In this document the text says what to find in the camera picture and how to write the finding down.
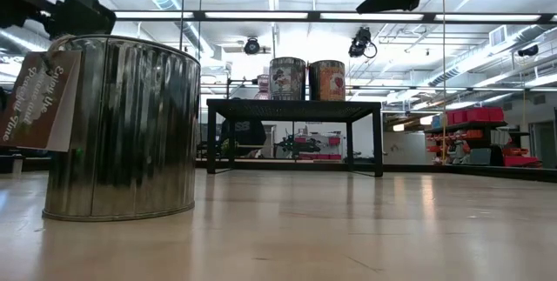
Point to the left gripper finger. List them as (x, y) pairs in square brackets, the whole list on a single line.
[(82, 13)]

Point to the tin candle holder orange label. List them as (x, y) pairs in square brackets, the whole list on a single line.
[(327, 81)]

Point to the tin candle holder pale label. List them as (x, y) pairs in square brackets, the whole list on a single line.
[(287, 78)]

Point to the pink glass candle holder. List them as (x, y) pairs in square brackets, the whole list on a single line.
[(263, 87)]

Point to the plain silver tin candle holder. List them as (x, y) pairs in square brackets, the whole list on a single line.
[(130, 142)]

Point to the shelf unit with red bins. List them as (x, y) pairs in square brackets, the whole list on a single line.
[(474, 115)]

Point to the black perforated metal riser shelf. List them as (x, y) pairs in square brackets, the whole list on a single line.
[(291, 109)]

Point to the person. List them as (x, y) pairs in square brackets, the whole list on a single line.
[(243, 135)]

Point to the black overhead camera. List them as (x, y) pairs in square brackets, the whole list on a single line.
[(360, 42)]

